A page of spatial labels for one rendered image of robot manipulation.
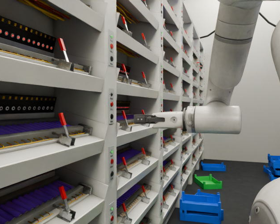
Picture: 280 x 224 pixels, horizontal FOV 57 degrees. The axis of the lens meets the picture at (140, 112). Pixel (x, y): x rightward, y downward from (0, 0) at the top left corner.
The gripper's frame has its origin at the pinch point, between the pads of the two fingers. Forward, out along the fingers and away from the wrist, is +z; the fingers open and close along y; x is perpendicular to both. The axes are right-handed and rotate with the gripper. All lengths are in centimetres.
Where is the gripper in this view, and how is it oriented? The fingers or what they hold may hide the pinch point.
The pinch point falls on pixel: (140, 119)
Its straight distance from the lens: 87.0
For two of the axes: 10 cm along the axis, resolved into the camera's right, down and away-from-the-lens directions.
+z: -9.4, 0.0, 3.3
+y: 3.3, -0.1, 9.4
